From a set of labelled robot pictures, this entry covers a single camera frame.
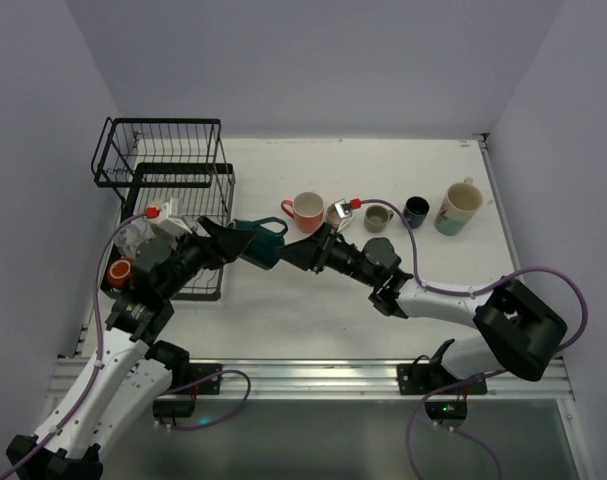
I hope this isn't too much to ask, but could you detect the dark teal mug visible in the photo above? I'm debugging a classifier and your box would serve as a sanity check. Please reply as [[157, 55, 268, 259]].
[[228, 217, 288, 270]]

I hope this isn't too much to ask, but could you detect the small orange red mug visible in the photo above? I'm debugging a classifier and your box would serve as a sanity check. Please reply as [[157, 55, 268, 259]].
[[106, 258, 132, 290]]

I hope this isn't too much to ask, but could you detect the olive brown small mug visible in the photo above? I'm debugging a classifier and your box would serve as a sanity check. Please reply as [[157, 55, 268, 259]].
[[364, 205, 394, 233]]

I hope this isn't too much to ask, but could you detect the clear faceted glass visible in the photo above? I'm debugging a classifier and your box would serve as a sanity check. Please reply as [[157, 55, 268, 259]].
[[114, 223, 147, 259]]

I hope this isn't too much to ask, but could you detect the large orange mug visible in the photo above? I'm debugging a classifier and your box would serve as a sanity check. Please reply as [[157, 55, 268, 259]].
[[280, 192, 325, 233]]

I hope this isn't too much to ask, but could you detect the dark blue glazed mug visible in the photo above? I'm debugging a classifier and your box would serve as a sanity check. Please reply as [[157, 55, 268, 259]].
[[403, 196, 430, 229]]

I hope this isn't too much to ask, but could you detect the tall cream teal coral mug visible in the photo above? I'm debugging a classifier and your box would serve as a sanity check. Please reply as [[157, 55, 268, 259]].
[[434, 178, 484, 236]]

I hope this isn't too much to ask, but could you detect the speckled beige small cup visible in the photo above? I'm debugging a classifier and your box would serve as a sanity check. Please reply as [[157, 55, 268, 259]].
[[326, 205, 341, 229]]

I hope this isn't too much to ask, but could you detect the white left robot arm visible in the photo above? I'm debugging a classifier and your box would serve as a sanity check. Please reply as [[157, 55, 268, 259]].
[[6, 217, 254, 479]]

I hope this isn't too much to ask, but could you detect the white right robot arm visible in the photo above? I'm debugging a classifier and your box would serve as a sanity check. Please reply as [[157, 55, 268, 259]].
[[278, 224, 568, 381]]

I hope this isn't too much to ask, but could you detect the left black controller box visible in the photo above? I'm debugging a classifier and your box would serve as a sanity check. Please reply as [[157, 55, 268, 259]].
[[152, 400, 195, 425]]

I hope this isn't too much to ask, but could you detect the black controller box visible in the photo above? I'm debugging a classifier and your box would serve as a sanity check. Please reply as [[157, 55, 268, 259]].
[[424, 401, 468, 428], [152, 400, 195, 425]]

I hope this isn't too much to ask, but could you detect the right black controller box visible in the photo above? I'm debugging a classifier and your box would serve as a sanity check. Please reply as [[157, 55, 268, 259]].
[[424, 401, 468, 428]]

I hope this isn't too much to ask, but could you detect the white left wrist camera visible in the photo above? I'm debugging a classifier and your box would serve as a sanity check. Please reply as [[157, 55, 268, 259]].
[[145, 197, 192, 238]]

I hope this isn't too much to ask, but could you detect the black wire dish rack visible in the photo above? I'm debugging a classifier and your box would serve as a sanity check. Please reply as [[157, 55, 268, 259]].
[[91, 117, 236, 302]]

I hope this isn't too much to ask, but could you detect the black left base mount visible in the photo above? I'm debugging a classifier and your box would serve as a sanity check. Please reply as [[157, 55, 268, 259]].
[[132, 360, 223, 396]]

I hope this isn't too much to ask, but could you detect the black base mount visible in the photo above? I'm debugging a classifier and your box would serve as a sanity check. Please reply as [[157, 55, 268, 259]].
[[396, 339, 488, 396], [132, 360, 223, 396]]

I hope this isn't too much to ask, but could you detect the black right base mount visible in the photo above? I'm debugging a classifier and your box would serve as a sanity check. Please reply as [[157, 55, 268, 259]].
[[396, 339, 488, 396]]

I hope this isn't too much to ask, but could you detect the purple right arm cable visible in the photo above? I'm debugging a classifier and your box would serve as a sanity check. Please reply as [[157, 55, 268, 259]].
[[357, 198, 589, 480]]

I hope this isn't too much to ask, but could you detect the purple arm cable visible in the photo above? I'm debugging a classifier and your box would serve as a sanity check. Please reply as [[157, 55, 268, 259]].
[[357, 198, 589, 480], [0, 209, 252, 480]]

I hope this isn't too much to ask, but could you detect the aluminium mounting rail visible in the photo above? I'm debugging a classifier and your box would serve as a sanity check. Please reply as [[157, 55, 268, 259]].
[[47, 357, 569, 401]]

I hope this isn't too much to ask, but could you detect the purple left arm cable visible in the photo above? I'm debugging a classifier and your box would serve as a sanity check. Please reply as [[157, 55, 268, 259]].
[[0, 209, 252, 480]]

